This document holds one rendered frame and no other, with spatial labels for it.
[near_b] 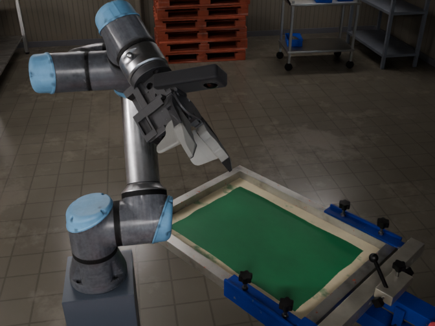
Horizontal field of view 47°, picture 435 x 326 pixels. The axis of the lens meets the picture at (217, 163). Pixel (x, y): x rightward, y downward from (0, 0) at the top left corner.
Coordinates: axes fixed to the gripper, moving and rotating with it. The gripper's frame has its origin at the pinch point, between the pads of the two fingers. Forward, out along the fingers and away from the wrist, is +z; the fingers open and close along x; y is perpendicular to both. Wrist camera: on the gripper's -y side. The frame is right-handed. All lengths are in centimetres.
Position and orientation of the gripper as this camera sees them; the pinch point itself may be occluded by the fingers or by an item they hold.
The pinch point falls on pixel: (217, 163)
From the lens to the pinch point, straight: 76.6
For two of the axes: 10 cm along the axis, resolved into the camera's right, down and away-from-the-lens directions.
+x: -4.0, -1.5, -9.1
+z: 4.9, 8.0, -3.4
